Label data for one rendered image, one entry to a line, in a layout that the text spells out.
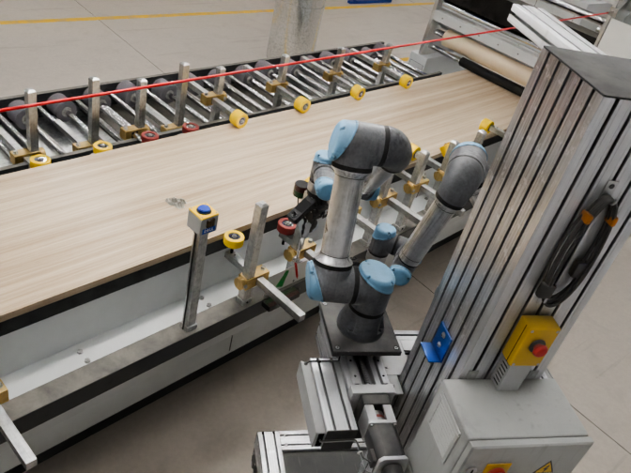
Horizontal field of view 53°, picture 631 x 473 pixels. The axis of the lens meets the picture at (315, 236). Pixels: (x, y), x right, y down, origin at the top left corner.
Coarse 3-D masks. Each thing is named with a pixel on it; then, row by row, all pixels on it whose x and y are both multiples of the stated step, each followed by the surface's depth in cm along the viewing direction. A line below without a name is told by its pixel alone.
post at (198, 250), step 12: (192, 240) 208; (204, 240) 207; (192, 252) 209; (204, 252) 210; (192, 264) 212; (192, 276) 214; (192, 288) 217; (192, 300) 221; (192, 312) 225; (180, 324) 230; (192, 324) 229
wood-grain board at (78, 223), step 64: (256, 128) 323; (320, 128) 339; (448, 128) 375; (0, 192) 238; (64, 192) 246; (128, 192) 255; (192, 192) 265; (256, 192) 275; (0, 256) 211; (64, 256) 217; (128, 256) 224; (0, 320) 192
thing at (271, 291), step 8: (224, 256) 252; (232, 256) 249; (240, 264) 246; (256, 280) 242; (264, 280) 242; (264, 288) 240; (272, 288) 239; (272, 296) 238; (280, 296) 236; (280, 304) 236; (288, 304) 234; (288, 312) 234; (296, 312) 231; (296, 320) 232
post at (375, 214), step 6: (390, 180) 276; (384, 186) 277; (390, 186) 279; (384, 192) 279; (372, 210) 286; (378, 210) 284; (372, 216) 287; (378, 216) 288; (372, 222) 288; (366, 234) 293; (366, 240) 294
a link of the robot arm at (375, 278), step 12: (360, 264) 189; (372, 264) 189; (360, 276) 186; (372, 276) 184; (384, 276) 187; (360, 288) 185; (372, 288) 185; (384, 288) 185; (360, 300) 187; (372, 300) 187; (384, 300) 188; (360, 312) 191; (372, 312) 190
